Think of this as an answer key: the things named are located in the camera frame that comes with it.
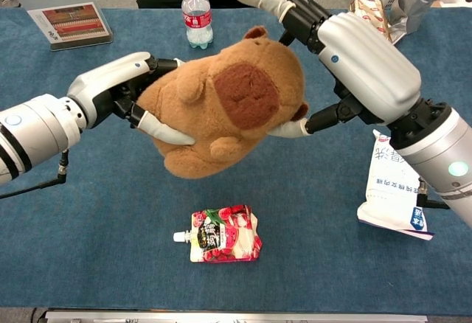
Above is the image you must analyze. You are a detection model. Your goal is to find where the aluminium frame rail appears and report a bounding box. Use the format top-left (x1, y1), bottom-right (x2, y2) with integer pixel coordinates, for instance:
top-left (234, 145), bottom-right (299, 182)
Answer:
top-left (43, 310), bottom-right (428, 323)

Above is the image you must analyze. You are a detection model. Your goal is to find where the red fruit jelly drink pouch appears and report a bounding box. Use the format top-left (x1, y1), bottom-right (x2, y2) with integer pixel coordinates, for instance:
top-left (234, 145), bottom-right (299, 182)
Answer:
top-left (173, 204), bottom-right (263, 263)

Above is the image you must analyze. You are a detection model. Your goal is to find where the clear plastic soda bottle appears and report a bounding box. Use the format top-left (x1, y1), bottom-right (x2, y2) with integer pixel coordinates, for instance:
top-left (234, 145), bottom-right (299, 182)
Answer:
top-left (181, 0), bottom-right (215, 50)

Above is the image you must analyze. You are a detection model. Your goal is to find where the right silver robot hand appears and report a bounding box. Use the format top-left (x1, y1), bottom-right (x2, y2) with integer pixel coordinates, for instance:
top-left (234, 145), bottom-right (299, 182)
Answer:
top-left (232, 0), bottom-right (423, 139)

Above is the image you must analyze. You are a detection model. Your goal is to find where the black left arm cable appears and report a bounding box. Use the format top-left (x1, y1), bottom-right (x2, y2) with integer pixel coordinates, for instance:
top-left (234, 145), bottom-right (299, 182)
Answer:
top-left (0, 148), bottom-right (71, 201)

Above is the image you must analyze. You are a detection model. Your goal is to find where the brown capybara plush toy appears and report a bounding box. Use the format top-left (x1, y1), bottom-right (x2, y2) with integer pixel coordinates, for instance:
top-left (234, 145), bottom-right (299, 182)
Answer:
top-left (135, 25), bottom-right (310, 180)

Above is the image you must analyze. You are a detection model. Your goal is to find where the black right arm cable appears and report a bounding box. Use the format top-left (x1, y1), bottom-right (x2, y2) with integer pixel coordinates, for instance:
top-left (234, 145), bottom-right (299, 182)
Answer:
top-left (416, 177), bottom-right (451, 210)

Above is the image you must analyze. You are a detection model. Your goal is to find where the white printed snack bag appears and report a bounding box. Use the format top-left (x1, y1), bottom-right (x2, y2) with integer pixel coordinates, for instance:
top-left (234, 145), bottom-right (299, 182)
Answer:
top-left (355, 128), bottom-right (435, 241)

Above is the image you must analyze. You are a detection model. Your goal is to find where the gold red-print snack bag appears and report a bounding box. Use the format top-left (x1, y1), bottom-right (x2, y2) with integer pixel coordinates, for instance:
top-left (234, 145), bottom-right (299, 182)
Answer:
top-left (348, 0), bottom-right (394, 44)

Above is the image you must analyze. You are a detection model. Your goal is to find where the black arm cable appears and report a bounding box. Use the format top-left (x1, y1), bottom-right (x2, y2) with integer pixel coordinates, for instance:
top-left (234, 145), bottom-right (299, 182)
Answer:
top-left (416, 177), bottom-right (451, 210)
top-left (0, 148), bottom-right (71, 201)

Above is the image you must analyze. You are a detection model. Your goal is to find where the flat cardboard box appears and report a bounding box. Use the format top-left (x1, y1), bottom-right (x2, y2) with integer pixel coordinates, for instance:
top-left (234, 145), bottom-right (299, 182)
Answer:
top-left (27, 1), bottom-right (114, 52)

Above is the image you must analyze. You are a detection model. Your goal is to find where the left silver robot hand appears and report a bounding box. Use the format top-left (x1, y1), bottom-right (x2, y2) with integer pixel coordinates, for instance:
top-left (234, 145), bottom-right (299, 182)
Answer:
top-left (66, 51), bottom-right (196, 146)

